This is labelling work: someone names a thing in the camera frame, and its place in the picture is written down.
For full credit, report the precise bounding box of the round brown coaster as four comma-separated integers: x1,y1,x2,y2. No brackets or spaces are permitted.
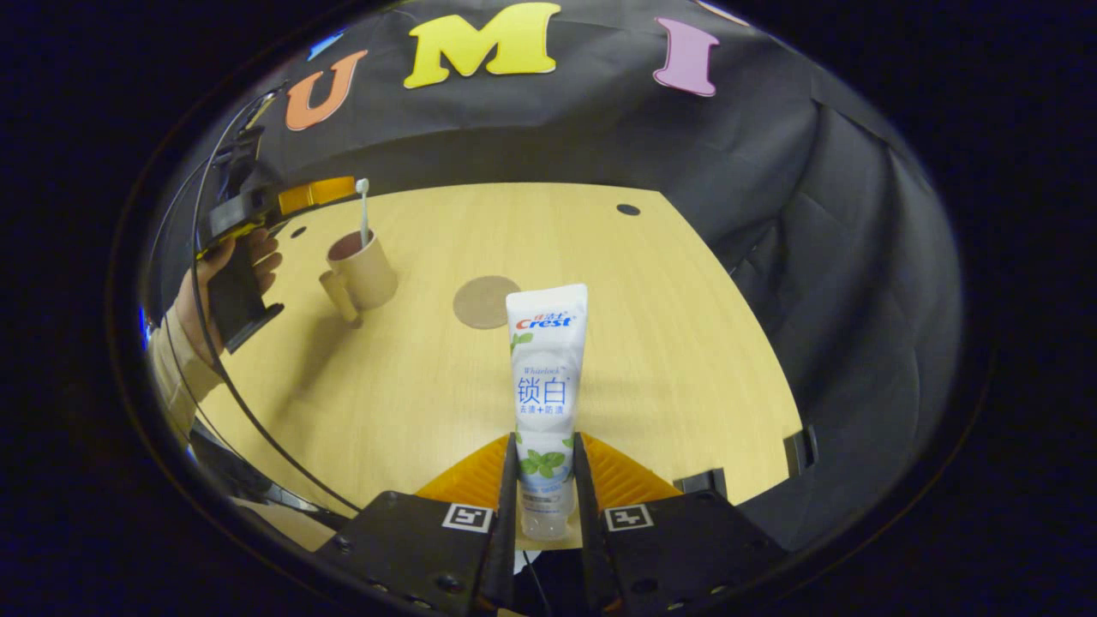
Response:
453,275,522,331

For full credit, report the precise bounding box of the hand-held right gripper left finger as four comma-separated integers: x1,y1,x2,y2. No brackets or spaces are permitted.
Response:
313,431,520,617

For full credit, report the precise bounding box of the tan cup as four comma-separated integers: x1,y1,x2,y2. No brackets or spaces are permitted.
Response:
319,230,400,328

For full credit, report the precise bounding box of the black desk edge bracket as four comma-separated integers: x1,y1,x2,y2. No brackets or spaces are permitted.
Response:
673,467,729,500
783,424,819,478

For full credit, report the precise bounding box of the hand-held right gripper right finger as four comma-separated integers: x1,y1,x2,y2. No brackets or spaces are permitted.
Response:
572,431,789,616

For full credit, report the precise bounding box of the black backdrop cloth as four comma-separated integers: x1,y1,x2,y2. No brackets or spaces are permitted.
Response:
141,0,965,549

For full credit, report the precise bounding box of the white toothpaste tube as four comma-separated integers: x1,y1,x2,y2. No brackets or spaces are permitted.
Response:
506,283,590,542

